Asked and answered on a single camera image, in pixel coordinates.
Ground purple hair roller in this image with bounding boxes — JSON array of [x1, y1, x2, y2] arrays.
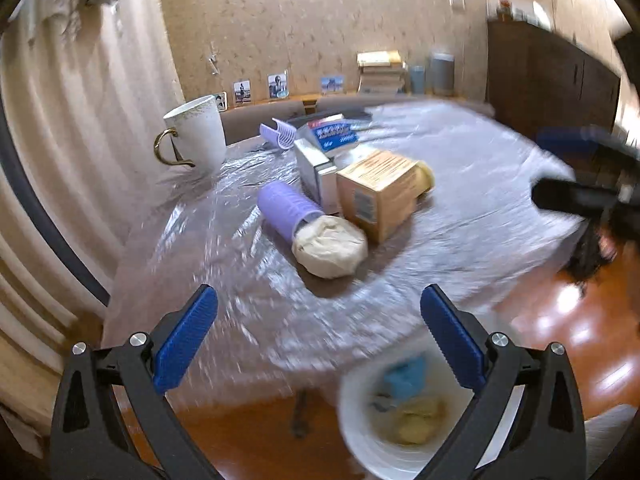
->
[[257, 181, 326, 246]]

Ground blue scrap in bin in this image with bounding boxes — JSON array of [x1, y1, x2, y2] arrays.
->
[[384, 357, 428, 400]]

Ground blue and white box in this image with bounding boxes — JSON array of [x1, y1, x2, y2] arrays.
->
[[295, 119, 361, 153]]

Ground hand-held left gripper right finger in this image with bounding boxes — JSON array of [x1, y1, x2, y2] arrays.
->
[[415, 284, 588, 480]]

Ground brown sofa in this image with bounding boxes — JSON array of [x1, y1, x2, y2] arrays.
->
[[220, 92, 496, 146]]

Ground dark fuzzy cloth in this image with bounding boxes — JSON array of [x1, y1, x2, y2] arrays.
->
[[567, 220, 621, 281]]

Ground grey canister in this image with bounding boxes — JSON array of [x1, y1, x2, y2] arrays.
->
[[430, 53, 455, 96]]

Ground small white box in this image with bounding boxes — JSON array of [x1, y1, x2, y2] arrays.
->
[[293, 138, 343, 216]]

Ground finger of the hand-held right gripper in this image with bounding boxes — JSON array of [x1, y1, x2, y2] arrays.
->
[[531, 177, 640, 218], [536, 126, 640, 162]]

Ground yellow scrap in bin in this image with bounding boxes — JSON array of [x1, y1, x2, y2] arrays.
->
[[395, 395, 447, 445]]

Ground purple folding comb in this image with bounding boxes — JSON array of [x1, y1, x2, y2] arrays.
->
[[259, 117, 298, 151]]

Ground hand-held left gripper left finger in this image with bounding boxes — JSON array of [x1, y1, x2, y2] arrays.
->
[[50, 284, 226, 480]]

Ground brown cardboard box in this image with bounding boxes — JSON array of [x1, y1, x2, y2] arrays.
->
[[336, 150, 423, 245]]

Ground beige curtain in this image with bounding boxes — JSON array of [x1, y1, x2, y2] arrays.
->
[[0, 0, 186, 461]]

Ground dark wooden cabinet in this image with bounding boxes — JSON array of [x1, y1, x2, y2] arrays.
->
[[486, 20, 622, 136]]

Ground stack of books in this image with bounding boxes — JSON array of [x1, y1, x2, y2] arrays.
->
[[356, 51, 407, 95]]

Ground white bowl with scraps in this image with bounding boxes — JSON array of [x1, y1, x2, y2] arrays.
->
[[337, 340, 526, 480]]

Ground white mug with gold handle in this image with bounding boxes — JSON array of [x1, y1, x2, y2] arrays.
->
[[153, 95, 228, 168]]

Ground dark curved rod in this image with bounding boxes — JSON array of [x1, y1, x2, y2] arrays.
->
[[0, 105, 111, 306]]

